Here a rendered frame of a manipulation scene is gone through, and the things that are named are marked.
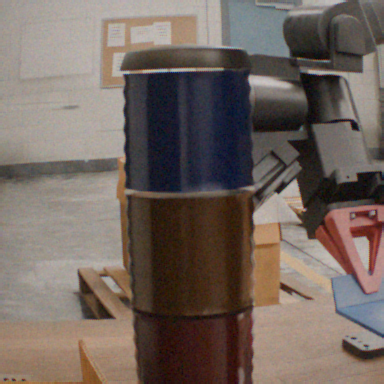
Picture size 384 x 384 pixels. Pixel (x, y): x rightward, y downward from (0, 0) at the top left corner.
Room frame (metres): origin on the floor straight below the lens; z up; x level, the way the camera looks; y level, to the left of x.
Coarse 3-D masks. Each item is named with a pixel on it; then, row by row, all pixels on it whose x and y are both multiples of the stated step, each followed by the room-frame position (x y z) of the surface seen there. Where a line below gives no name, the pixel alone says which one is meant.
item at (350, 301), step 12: (336, 276) 0.76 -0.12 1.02; (348, 276) 0.76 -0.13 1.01; (336, 288) 0.76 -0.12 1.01; (348, 288) 0.76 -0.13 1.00; (360, 288) 0.76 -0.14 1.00; (336, 300) 0.75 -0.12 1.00; (348, 300) 0.75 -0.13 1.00; (360, 300) 0.75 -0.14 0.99; (372, 300) 0.76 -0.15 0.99; (336, 312) 0.75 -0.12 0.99; (348, 312) 0.73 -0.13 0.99; (360, 312) 0.72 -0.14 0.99; (372, 312) 0.72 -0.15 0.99; (360, 324) 0.69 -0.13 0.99; (372, 324) 0.68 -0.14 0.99
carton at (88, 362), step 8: (80, 344) 0.73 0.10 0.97; (80, 352) 0.74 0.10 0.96; (88, 352) 0.71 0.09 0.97; (80, 360) 0.74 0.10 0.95; (88, 360) 0.69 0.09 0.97; (88, 368) 0.70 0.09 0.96; (96, 368) 0.66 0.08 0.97; (0, 376) 0.73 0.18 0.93; (8, 376) 0.73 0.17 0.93; (16, 376) 0.73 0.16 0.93; (24, 376) 0.73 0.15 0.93; (88, 376) 0.70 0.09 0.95; (96, 376) 0.65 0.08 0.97; (104, 376) 0.64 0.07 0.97
